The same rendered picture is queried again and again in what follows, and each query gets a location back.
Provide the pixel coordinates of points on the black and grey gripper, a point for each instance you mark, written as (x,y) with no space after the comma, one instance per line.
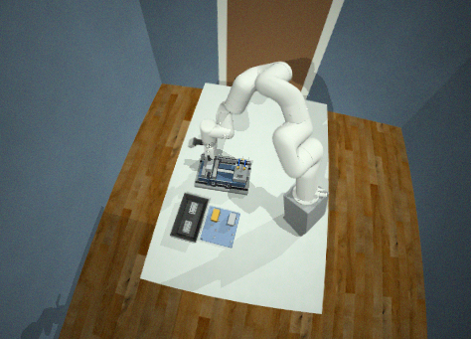
(211,152)

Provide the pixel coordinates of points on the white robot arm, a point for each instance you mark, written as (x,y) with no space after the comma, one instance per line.
(288,139)

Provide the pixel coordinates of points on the yellow rectangular block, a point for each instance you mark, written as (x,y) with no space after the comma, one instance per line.
(215,215)

